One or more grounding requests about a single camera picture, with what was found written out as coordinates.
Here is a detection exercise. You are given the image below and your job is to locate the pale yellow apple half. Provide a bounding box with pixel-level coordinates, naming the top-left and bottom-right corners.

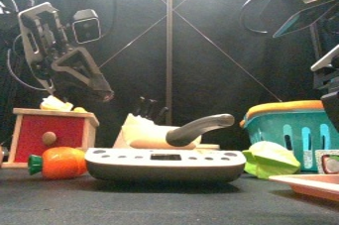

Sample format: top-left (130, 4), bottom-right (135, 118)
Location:
top-left (39, 94), bottom-right (76, 112)

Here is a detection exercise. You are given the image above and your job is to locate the red wooden drawer box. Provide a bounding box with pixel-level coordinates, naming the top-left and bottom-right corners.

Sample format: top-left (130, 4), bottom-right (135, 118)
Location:
top-left (1, 107), bottom-right (100, 169)

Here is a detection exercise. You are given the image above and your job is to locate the orange toy bread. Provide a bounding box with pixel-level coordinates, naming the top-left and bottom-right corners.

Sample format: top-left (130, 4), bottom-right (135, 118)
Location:
top-left (239, 99), bottom-right (326, 129)

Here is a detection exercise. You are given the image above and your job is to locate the wooden knife block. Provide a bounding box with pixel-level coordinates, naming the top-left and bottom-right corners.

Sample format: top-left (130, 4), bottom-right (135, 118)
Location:
top-left (111, 128), bottom-right (223, 152)

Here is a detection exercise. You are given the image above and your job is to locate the orange toy carrot piece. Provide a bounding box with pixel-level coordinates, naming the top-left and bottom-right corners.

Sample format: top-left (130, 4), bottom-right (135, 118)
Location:
top-left (27, 146), bottom-right (89, 180)

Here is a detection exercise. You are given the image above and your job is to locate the teal plastic basket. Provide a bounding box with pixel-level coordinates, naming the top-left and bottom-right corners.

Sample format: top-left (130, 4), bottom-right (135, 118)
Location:
top-left (242, 108), bottom-right (339, 172)

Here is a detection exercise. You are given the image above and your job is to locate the grey kitchen scale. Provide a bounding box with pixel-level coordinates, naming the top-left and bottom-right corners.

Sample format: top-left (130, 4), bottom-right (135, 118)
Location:
top-left (84, 147), bottom-right (248, 184)

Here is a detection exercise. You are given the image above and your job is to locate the green toy cabbage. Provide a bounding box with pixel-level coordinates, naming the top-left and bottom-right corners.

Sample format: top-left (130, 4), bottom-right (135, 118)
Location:
top-left (242, 140), bottom-right (302, 180)

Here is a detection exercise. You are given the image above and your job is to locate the orange tray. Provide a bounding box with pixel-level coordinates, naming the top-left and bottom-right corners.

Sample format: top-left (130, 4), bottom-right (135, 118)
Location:
top-left (267, 172), bottom-right (339, 203)

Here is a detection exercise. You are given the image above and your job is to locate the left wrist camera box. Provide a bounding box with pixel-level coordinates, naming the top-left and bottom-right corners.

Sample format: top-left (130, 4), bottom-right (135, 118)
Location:
top-left (71, 8), bottom-right (103, 45)

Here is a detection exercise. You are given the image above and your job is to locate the black right camera cable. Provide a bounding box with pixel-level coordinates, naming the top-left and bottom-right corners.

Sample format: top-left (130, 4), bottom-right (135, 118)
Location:
top-left (239, 0), bottom-right (312, 36)

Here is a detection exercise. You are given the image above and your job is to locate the black camera cable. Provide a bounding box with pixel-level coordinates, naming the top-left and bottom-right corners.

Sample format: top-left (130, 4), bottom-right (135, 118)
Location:
top-left (239, 0), bottom-right (312, 36)
top-left (81, 0), bottom-right (119, 32)

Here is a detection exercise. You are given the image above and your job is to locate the black toy knife handle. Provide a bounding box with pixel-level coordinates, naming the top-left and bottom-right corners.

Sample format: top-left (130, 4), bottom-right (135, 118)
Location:
top-left (144, 98), bottom-right (159, 120)
top-left (154, 105), bottom-right (171, 125)
top-left (132, 95), bottom-right (147, 118)

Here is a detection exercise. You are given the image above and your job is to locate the black left camera cable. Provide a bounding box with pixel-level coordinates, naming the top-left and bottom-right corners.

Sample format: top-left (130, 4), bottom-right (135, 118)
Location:
top-left (81, 0), bottom-right (119, 32)

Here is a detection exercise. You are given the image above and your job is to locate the grey vertical frame pole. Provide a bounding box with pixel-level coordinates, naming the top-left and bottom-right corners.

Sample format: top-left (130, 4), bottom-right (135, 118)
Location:
top-left (164, 0), bottom-right (175, 116)

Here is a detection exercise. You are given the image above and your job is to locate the cream pan with grey handle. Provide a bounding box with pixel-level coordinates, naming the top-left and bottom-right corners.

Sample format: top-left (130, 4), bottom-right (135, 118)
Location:
top-left (119, 113), bottom-right (238, 151)

